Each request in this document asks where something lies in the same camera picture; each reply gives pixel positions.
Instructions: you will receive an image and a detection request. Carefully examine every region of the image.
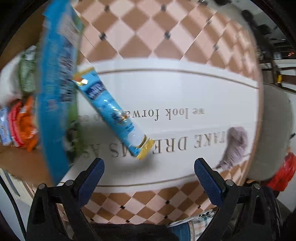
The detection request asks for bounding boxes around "grey cushioned chair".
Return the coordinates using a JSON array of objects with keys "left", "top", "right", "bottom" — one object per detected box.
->
[{"left": 247, "top": 84, "right": 293, "bottom": 181}]

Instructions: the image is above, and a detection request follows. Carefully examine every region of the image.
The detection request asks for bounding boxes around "red plastic bag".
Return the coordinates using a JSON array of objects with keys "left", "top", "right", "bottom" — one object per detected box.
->
[{"left": 267, "top": 152, "right": 296, "bottom": 192}]

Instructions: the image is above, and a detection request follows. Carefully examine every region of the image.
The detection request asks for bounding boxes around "blue tube packet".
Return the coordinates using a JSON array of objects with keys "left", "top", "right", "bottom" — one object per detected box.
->
[{"left": 73, "top": 68, "right": 154, "bottom": 160}]

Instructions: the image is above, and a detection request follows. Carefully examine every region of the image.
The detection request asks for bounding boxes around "checkered tablecloth with white runner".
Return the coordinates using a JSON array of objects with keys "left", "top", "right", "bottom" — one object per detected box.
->
[{"left": 66, "top": 1, "right": 262, "bottom": 225}]

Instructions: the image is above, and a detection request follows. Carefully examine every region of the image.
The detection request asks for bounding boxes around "white soft pouch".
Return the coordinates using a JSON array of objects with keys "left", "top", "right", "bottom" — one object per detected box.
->
[{"left": 0, "top": 53, "right": 22, "bottom": 107}]

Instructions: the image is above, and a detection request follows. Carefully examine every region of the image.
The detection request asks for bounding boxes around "light blue snack packet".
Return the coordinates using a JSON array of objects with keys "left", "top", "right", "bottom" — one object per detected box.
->
[{"left": 0, "top": 108, "right": 12, "bottom": 146}]

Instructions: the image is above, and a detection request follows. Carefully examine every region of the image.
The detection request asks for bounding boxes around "green snack bag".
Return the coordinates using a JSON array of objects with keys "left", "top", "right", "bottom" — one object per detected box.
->
[{"left": 18, "top": 45, "right": 37, "bottom": 95}]

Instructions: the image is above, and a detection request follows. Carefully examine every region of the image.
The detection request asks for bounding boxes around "blue cardboard box flap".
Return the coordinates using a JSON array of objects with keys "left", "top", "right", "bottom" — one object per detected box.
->
[{"left": 35, "top": 1, "right": 84, "bottom": 185}]

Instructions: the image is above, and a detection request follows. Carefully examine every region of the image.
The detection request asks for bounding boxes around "red snack packet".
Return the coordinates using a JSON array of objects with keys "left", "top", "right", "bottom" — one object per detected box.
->
[{"left": 9, "top": 100, "right": 24, "bottom": 148}]

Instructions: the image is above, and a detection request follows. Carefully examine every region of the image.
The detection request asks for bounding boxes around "grey lilac cloth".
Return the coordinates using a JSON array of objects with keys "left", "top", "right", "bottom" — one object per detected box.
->
[{"left": 216, "top": 126, "right": 248, "bottom": 171}]

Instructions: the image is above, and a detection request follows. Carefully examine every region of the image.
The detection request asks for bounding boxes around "brown cardboard box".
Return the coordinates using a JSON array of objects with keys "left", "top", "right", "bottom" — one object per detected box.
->
[{"left": 1, "top": 1, "right": 53, "bottom": 186}]

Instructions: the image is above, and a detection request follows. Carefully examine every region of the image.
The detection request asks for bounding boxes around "orange snack packet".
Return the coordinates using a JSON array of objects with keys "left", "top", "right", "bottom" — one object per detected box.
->
[{"left": 16, "top": 95, "right": 39, "bottom": 152}]

